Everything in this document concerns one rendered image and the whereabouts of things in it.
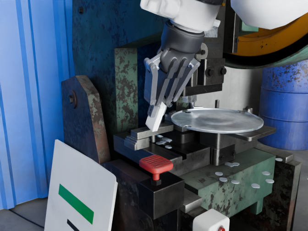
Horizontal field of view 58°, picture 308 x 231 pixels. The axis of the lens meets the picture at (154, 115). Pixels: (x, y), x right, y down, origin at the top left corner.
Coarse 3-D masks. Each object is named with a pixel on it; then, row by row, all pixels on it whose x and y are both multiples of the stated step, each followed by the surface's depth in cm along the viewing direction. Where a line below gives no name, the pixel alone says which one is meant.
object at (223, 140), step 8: (264, 128) 82; (272, 128) 82; (200, 136) 91; (208, 136) 88; (216, 136) 86; (224, 136) 87; (232, 136) 78; (240, 136) 76; (248, 136) 75; (256, 136) 76; (264, 136) 78; (208, 144) 89; (216, 144) 86; (224, 144) 88; (232, 144) 91; (216, 152) 87; (224, 152) 88; (232, 152) 91; (216, 160) 87; (224, 160) 89
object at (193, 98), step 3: (186, 96) 97; (189, 96) 97; (192, 96) 97; (195, 96) 98; (183, 99) 98; (186, 99) 97; (189, 99) 97; (192, 99) 97; (195, 99) 98; (186, 102) 97; (189, 102) 97; (192, 102) 98
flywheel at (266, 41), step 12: (288, 24) 104; (300, 24) 97; (240, 36) 121; (252, 36) 116; (264, 36) 112; (276, 36) 105; (288, 36) 101; (300, 36) 98; (240, 48) 118; (252, 48) 113; (264, 48) 109; (276, 48) 105; (288, 48) 106
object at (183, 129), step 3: (177, 111) 103; (165, 114) 99; (168, 114) 99; (165, 117) 99; (168, 117) 98; (165, 120) 100; (168, 120) 98; (171, 123) 97; (174, 126) 96; (177, 126) 95; (180, 126) 94; (186, 126) 94; (189, 126) 95; (177, 129) 95; (180, 129) 94; (183, 129) 94; (186, 129) 95; (189, 129) 96
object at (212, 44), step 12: (204, 36) 86; (216, 36) 90; (204, 48) 86; (216, 48) 91; (204, 60) 85; (216, 60) 88; (204, 72) 86; (216, 72) 89; (192, 84) 87; (204, 84) 86
